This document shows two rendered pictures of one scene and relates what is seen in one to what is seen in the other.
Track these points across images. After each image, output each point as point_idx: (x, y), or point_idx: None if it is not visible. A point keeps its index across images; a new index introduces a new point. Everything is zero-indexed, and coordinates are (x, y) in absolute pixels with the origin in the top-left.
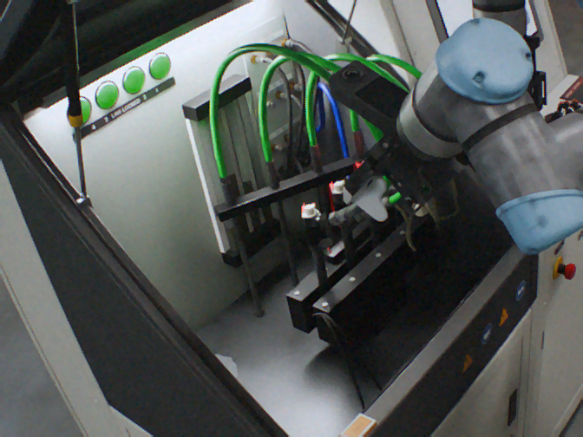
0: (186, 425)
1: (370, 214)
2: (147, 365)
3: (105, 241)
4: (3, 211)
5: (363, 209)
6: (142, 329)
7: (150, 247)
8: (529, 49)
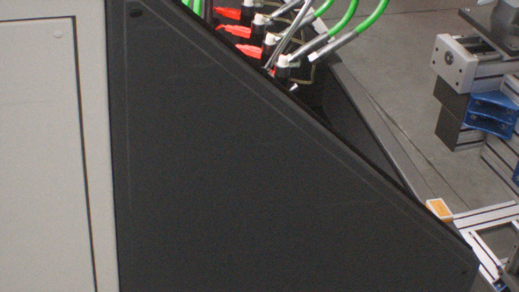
0: None
1: (511, 4)
2: (305, 248)
3: (310, 109)
4: (38, 164)
5: (505, 2)
6: (337, 196)
7: None
8: None
